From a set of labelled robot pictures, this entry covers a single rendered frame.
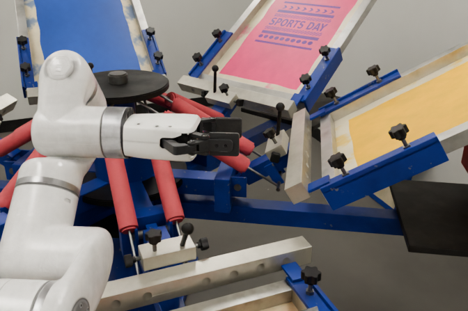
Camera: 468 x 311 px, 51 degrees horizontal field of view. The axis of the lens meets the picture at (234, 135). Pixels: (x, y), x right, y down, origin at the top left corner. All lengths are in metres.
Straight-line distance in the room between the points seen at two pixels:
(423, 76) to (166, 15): 3.55
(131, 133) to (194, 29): 4.42
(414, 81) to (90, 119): 1.26
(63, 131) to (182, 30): 4.37
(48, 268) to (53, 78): 0.27
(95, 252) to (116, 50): 1.86
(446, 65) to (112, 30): 1.53
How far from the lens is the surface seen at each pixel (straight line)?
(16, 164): 1.76
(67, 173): 0.70
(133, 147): 0.69
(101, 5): 2.65
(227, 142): 0.66
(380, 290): 2.84
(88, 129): 0.71
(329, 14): 2.34
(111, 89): 1.51
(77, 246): 0.65
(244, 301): 1.17
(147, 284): 1.14
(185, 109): 1.58
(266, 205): 1.63
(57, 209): 0.69
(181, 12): 5.02
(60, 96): 0.74
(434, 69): 1.76
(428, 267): 3.08
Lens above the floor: 1.76
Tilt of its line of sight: 23 degrees down
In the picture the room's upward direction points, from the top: straight up
